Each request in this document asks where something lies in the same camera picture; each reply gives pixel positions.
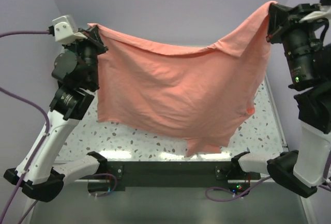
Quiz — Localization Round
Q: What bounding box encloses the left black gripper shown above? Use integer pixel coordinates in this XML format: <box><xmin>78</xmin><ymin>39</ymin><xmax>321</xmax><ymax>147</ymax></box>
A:
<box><xmin>63</xmin><ymin>25</ymin><xmax>109</xmax><ymax>88</ymax></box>

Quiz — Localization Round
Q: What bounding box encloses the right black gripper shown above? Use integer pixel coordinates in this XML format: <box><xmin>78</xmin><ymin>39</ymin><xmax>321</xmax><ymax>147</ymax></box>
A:
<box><xmin>266</xmin><ymin>1</ymin><xmax>331</xmax><ymax>85</ymax></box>

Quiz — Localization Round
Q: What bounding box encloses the salmon pink t shirt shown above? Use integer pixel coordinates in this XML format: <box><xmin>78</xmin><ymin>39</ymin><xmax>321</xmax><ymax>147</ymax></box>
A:
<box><xmin>97</xmin><ymin>2</ymin><xmax>271</xmax><ymax>156</ymax></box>

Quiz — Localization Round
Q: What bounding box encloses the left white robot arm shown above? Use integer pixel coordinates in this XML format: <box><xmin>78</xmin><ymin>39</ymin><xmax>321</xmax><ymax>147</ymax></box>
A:
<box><xmin>4</xmin><ymin>26</ymin><xmax>108</xmax><ymax>202</ymax></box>

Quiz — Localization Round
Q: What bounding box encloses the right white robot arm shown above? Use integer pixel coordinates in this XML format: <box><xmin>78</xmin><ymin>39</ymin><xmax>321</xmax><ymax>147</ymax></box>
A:
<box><xmin>230</xmin><ymin>1</ymin><xmax>330</xmax><ymax>198</ymax></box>

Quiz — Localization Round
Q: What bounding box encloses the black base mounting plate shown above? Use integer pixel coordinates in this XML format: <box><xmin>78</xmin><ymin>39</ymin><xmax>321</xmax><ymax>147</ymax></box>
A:
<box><xmin>84</xmin><ymin>161</ymin><xmax>261</xmax><ymax>193</ymax></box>

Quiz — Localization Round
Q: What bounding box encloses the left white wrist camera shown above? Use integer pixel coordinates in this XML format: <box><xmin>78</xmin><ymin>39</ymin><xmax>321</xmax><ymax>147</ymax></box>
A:
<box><xmin>52</xmin><ymin>15</ymin><xmax>87</xmax><ymax>45</ymax></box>

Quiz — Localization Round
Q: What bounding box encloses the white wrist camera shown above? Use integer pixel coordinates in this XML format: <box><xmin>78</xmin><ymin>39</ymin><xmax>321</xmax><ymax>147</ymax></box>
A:
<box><xmin>299</xmin><ymin>0</ymin><xmax>330</xmax><ymax>23</ymax></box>
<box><xmin>52</xmin><ymin>15</ymin><xmax>87</xmax><ymax>45</ymax></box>

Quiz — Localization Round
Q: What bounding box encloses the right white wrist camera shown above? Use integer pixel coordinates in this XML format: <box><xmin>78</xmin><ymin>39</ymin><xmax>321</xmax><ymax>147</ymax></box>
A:
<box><xmin>299</xmin><ymin>0</ymin><xmax>330</xmax><ymax>23</ymax></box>

